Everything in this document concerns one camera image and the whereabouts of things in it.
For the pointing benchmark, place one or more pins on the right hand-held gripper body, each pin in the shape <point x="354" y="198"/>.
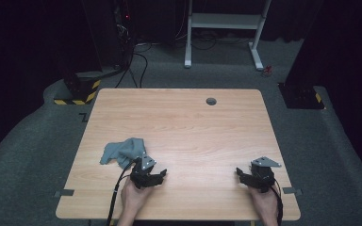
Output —
<point x="261" y="176"/>

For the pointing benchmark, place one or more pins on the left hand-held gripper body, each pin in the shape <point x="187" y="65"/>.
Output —
<point x="142" y="175"/>

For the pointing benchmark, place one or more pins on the grey-blue cloth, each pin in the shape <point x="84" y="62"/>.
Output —
<point x="122" y="150"/>

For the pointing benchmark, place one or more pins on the person's left hand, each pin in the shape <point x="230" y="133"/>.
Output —
<point x="135" y="197"/>

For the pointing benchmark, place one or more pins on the person's right hand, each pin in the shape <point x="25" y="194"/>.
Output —
<point x="265" y="202"/>

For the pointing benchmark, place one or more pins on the grey tape strip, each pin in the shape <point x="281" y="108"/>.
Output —
<point x="292" y="190"/>
<point x="64" y="192"/>

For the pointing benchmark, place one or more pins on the small red object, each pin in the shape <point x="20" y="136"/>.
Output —
<point x="267" y="71"/>

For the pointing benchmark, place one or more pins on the black yellow striped stand base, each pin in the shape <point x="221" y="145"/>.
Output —
<point x="81" y="89"/>

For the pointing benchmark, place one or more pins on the dark equipment rack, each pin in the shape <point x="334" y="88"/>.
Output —
<point x="122" y="31"/>

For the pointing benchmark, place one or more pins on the white metal stand frame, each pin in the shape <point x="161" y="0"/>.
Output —
<point x="224" y="21"/>

